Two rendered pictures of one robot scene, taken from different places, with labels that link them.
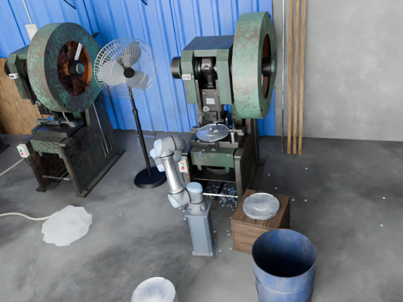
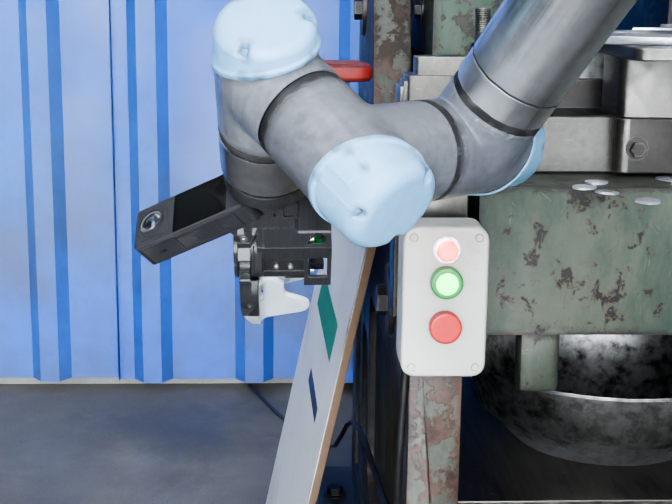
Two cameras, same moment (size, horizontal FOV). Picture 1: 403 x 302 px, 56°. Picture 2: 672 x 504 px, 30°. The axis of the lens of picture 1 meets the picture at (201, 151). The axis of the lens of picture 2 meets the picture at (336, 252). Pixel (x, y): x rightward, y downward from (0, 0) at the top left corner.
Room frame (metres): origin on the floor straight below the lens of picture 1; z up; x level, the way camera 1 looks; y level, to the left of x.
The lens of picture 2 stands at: (1.83, 0.70, 0.83)
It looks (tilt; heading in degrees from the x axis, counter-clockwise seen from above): 12 degrees down; 336
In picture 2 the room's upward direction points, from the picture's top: 1 degrees clockwise
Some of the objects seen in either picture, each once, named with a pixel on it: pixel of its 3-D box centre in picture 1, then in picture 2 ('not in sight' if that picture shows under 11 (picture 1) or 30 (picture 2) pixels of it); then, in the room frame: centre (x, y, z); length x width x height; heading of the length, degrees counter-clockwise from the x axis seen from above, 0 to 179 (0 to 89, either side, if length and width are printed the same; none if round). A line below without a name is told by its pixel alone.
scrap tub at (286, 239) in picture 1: (283, 275); not in sight; (1.72, -0.44, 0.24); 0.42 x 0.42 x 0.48
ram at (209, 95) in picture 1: (211, 101); not in sight; (2.97, -0.15, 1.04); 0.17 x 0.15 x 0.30; 159
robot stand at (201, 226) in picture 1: (201, 228); not in sight; (2.31, 0.09, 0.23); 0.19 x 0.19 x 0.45; 74
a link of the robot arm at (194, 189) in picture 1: (194, 192); not in sight; (2.31, 0.10, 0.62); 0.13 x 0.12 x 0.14; 110
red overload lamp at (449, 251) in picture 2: not in sight; (447, 250); (2.76, 0.19, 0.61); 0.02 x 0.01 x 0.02; 69
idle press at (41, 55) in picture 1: (73, 96); not in sight; (3.97, 1.31, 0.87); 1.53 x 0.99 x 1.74; 157
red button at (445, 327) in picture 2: not in sight; (445, 327); (2.76, 0.19, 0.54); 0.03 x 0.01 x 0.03; 69
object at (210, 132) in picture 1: (212, 132); (656, 35); (2.89, -0.12, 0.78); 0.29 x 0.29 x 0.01
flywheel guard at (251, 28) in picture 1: (252, 62); not in sight; (2.98, -0.52, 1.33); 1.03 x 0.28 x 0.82; 159
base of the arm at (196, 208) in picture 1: (197, 203); not in sight; (2.31, 0.09, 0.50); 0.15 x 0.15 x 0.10
